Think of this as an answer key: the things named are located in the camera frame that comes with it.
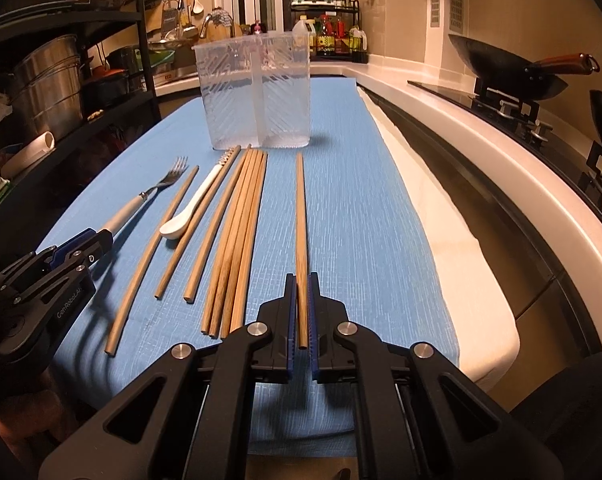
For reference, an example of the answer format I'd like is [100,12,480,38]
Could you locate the white cloth under mat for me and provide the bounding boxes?
[357,89,520,391]

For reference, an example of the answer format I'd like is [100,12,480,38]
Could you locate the black wok wooden handle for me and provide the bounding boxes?
[449,34,600,101]

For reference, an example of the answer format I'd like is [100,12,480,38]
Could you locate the white ceramic spoon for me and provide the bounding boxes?
[159,162,224,240]

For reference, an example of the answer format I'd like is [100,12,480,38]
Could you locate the stainless steel stock pot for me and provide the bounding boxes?
[8,35,83,142]

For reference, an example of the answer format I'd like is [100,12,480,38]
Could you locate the yellow label oil jug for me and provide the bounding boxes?
[292,14,316,58]

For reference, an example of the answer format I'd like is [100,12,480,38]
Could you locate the blue table mat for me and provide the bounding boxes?
[36,77,462,458]

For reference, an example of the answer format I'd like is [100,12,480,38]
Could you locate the white paper roll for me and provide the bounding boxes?
[0,131,55,180]

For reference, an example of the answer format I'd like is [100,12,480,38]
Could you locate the clear plastic utensil holder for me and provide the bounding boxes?
[195,32,311,150]

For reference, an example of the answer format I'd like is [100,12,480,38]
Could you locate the black condiment rack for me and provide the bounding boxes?
[291,0,369,64]

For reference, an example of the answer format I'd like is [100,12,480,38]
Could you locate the striped tip wooden chopstick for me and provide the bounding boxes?
[153,145,241,299]

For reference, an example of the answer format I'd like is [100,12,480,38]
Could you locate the black kitchen shelf rack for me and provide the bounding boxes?
[0,0,158,241]

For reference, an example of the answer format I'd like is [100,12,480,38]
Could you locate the wooden chopstick bundle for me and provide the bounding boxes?
[221,151,263,338]
[231,152,267,332]
[209,150,260,338]
[201,150,259,338]

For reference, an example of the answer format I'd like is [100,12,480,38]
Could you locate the white handled metal fork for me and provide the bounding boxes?
[102,157,188,236]

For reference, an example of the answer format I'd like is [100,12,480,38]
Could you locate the black gas stove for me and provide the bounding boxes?
[410,80,602,214]

